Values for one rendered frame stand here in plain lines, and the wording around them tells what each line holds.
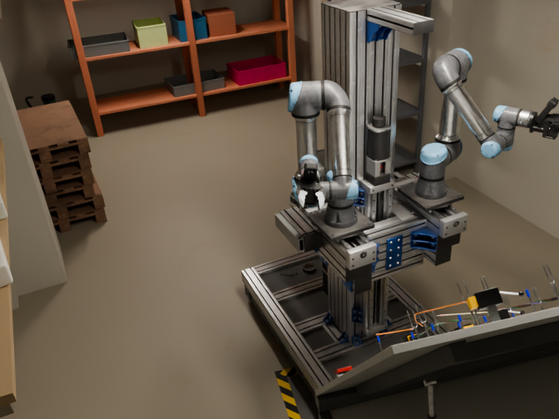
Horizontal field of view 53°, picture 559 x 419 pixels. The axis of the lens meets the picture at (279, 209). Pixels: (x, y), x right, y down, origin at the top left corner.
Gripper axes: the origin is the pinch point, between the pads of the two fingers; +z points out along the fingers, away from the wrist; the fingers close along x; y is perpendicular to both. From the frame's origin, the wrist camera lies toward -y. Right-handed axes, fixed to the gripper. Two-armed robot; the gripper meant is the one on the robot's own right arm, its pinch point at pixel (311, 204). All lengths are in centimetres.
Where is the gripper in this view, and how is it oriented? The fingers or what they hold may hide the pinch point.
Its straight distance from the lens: 182.8
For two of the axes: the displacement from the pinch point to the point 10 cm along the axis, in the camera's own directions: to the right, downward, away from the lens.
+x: -10.0, -0.8, -0.2
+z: -0.2, 5.2, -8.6
